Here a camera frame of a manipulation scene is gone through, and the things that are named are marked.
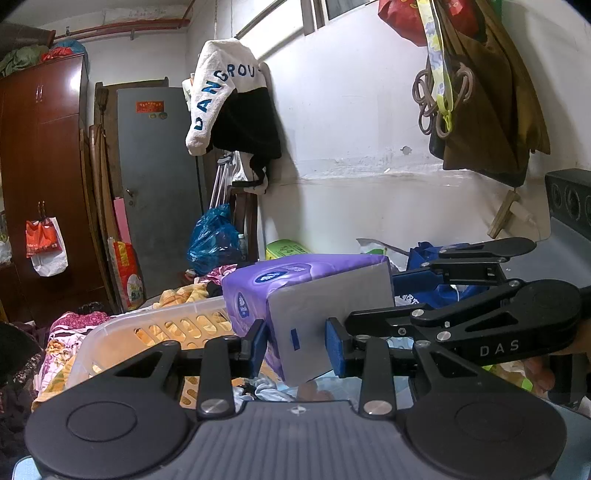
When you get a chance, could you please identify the pink board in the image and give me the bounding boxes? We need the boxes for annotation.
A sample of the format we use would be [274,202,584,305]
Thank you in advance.
[113,197,132,245]

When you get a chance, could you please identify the person's right hand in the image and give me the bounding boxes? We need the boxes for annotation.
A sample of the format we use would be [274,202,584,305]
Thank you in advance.
[524,357,556,394]

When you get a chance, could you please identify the dark wooden chair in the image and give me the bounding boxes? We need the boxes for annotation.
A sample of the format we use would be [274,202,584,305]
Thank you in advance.
[229,182,259,265]

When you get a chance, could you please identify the red hanging bag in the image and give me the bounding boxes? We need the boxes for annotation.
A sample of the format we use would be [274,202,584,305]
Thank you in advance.
[378,0,478,47]

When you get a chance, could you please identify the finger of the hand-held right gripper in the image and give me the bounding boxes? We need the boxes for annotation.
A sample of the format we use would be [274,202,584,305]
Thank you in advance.
[345,279,528,343]
[392,237,537,297]

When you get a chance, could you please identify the metal crutches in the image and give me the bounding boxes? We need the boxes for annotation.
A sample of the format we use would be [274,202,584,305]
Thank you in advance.
[209,155,234,210]

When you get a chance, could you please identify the wooden wall bracket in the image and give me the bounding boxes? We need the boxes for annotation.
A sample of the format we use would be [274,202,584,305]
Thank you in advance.
[488,188,522,239]

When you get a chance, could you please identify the blue shopping bag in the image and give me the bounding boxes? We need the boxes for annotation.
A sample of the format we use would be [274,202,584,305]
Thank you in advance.
[406,241,485,309]

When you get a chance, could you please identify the purple tissue pack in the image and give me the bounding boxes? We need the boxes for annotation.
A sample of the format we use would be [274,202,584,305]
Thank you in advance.
[222,253,396,387]

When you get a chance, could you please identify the dark red wooden wardrobe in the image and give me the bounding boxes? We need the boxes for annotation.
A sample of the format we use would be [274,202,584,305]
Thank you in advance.
[0,54,108,324]

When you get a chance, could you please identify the grey metal door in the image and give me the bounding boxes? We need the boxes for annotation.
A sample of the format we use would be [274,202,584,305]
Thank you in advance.
[115,87,208,298]

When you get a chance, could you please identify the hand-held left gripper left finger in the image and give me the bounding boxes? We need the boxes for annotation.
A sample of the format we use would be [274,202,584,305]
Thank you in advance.
[112,318,269,419]

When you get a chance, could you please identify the white and black jacket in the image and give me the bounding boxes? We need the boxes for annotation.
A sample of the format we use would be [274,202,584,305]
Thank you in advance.
[185,40,282,160]

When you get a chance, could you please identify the green cloth bundle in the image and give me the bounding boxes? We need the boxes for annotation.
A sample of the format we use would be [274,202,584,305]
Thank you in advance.
[0,44,51,77]

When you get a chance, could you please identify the coiled brown rope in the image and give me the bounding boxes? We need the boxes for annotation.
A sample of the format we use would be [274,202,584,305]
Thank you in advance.
[412,62,475,139]

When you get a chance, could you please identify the red and white plastic bag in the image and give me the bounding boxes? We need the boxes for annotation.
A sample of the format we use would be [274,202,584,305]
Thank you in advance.
[25,217,69,277]

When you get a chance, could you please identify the dark cloth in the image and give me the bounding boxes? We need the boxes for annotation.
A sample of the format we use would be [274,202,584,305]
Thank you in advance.
[0,320,46,462]

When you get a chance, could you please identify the blue plastic bag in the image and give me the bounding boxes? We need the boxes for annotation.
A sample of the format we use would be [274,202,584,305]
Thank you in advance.
[187,204,243,276]

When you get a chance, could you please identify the floral printed blanket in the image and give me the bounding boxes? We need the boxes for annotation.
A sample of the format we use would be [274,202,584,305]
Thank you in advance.
[31,265,241,411]

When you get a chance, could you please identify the green cardboard box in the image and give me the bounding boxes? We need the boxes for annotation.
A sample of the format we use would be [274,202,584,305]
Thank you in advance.
[266,239,313,262]

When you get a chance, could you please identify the brown hanging bags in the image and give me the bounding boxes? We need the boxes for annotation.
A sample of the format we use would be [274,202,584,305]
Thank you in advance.
[428,0,551,186]

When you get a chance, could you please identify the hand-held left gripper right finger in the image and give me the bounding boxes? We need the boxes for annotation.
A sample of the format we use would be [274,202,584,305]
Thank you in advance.
[324,318,533,420]

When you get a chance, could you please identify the yellow floral strap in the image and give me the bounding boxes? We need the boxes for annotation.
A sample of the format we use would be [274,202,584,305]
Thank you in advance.
[416,0,454,132]

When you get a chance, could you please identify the red printed woven sack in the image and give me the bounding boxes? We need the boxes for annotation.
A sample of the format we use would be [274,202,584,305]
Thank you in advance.
[108,237,145,311]

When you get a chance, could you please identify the white plastic basket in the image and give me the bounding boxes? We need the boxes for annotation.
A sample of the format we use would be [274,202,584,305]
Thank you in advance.
[67,295,259,414]

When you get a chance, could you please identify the red ceiling pipe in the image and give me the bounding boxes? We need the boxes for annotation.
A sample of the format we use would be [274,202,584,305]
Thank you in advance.
[52,18,191,44]

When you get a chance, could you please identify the black speaker box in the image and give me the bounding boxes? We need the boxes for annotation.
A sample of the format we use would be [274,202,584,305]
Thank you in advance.
[545,168,591,241]

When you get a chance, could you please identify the leaning wooden planks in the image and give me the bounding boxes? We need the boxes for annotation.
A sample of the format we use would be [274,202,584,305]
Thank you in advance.
[79,82,125,315]

